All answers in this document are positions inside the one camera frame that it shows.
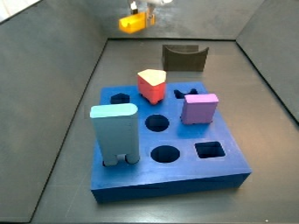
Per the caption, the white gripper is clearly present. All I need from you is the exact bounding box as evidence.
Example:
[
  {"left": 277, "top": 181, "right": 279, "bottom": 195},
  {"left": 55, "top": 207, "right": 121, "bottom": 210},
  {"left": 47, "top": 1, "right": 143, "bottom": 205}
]
[{"left": 130, "top": 0, "right": 174, "bottom": 27}]

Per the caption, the yellow arch block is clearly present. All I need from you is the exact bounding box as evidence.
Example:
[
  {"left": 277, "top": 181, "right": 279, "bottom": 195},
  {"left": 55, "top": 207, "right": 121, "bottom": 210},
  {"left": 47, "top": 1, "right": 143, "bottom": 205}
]
[{"left": 119, "top": 12, "right": 155, "bottom": 34}]

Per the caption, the dark grey curved fixture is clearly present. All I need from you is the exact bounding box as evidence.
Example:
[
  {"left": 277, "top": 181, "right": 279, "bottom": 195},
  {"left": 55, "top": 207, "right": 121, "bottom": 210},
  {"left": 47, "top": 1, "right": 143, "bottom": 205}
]
[{"left": 163, "top": 45, "right": 210, "bottom": 72}]

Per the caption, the red pentagon block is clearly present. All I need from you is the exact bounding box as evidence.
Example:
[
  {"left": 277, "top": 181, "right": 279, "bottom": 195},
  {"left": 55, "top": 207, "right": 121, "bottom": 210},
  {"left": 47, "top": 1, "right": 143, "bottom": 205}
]
[{"left": 138, "top": 69, "right": 166, "bottom": 105}]

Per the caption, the purple rectangular block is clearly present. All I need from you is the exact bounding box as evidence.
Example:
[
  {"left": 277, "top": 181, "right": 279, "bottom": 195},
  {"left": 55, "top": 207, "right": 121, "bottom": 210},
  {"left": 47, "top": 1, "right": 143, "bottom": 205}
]
[{"left": 182, "top": 94, "right": 219, "bottom": 124}]

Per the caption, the light blue tall block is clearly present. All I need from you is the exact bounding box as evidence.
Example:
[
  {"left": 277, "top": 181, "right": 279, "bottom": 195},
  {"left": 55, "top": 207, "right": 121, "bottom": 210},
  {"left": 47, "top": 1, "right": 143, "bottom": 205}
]
[{"left": 90, "top": 103, "right": 141, "bottom": 166}]

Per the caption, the blue shape sorter base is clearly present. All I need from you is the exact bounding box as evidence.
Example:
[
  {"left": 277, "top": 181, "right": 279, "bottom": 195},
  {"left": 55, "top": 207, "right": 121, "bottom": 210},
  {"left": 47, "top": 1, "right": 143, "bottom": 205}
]
[{"left": 91, "top": 82, "right": 251, "bottom": 202}]

